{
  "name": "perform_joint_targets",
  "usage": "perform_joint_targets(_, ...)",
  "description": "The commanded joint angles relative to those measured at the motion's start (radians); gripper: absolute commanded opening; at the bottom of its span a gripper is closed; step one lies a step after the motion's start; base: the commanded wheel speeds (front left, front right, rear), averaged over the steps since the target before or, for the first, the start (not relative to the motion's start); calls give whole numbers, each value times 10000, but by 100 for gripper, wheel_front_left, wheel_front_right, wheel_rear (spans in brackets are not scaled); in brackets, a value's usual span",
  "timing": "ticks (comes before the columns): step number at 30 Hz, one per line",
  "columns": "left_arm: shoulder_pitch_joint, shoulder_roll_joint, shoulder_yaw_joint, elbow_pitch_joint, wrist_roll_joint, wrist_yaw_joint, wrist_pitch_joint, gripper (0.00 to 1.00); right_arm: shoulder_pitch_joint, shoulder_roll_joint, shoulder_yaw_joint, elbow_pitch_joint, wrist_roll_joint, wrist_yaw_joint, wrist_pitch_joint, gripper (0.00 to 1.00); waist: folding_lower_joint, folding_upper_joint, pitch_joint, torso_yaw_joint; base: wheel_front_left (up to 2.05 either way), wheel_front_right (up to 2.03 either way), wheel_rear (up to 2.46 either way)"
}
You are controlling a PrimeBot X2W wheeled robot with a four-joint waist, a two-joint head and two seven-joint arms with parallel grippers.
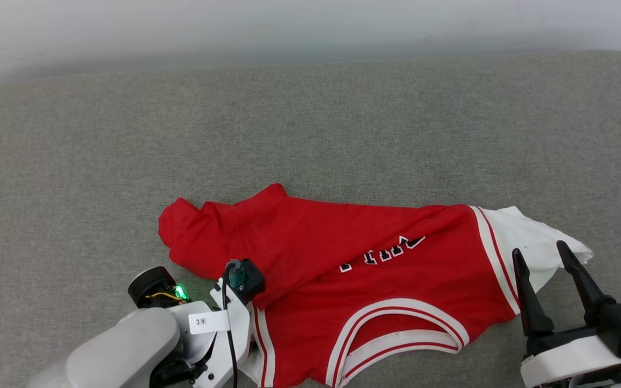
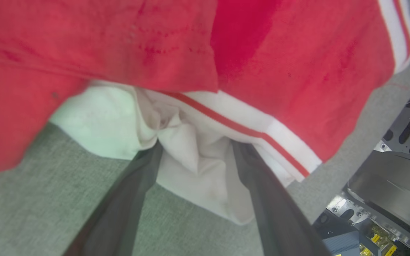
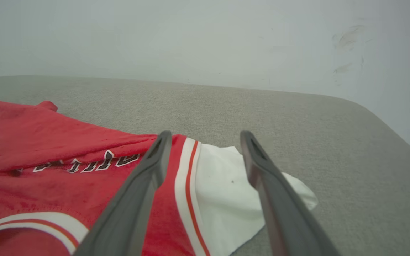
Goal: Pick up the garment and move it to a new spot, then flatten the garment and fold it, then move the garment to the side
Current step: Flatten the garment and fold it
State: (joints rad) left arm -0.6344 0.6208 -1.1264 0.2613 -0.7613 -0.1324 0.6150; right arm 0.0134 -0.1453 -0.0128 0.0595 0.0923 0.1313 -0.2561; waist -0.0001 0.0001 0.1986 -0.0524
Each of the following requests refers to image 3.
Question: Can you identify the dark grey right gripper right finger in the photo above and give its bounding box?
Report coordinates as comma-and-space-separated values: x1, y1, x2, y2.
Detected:
240, 130, 341, 256

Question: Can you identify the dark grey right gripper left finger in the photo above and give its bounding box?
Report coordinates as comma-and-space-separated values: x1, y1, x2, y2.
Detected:
73, 130, 173, 256

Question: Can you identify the red and white jersey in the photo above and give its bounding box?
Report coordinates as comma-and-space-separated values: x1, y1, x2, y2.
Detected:
0, 97, 319, 256

